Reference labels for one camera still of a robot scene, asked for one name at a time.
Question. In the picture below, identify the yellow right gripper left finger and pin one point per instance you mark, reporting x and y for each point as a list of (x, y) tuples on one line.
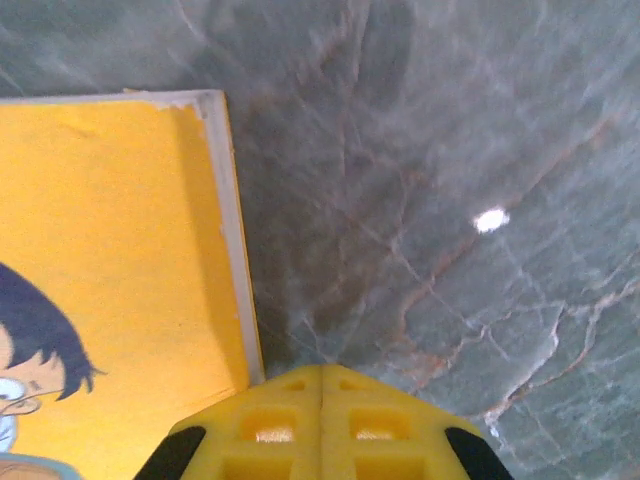
[(240, 440)]

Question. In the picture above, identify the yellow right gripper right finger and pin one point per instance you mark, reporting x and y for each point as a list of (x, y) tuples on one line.
[(400, 440)]

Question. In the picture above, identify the yellow cartoon book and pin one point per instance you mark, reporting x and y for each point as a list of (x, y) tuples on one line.
[(125, 225)]

